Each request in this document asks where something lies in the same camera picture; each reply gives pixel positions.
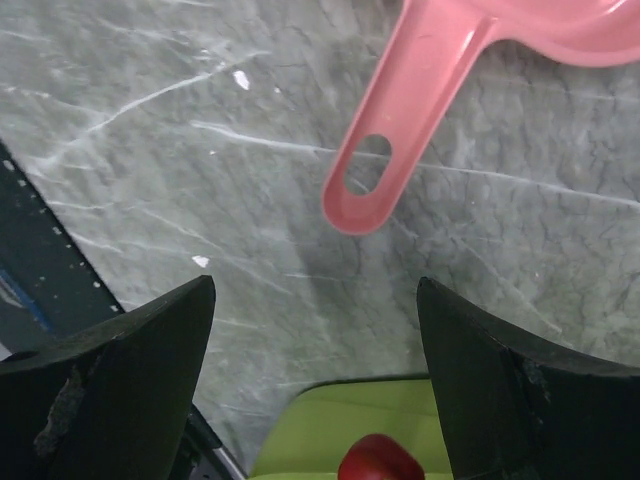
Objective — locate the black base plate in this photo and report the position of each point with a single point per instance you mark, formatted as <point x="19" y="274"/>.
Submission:
<point x="49" y="289"/>

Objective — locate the green plastic vegetable basket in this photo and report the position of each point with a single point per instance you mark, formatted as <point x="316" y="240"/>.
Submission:
<point x="313" y="434"/>

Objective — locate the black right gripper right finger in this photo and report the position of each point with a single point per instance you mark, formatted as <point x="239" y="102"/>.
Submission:
<point x="513" y="405"/>

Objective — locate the pink plastic dustpan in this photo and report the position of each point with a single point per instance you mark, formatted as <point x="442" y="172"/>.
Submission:
<point x="432" y="48"/>

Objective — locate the red chili pepper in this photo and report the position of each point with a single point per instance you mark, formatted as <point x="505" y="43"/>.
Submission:
<point x="379" y="457"/>

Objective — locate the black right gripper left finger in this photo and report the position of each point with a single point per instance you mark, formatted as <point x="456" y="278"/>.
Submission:
<point x="112" y="401"/>

